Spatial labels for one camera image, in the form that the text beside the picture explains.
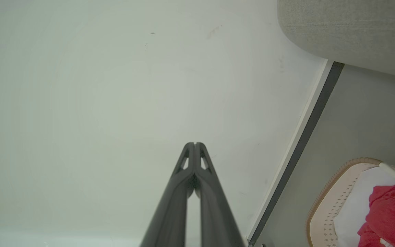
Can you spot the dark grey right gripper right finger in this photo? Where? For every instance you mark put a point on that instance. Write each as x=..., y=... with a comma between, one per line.
x=218, y=212

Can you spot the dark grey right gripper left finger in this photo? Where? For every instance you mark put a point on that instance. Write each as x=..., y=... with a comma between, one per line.
x=170, y=212

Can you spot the red and white striped shirt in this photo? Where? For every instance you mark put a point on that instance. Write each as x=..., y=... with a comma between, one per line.
x=389, y=212

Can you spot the beige perforated laundry basket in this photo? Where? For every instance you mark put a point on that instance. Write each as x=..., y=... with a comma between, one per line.
x=331, y=206

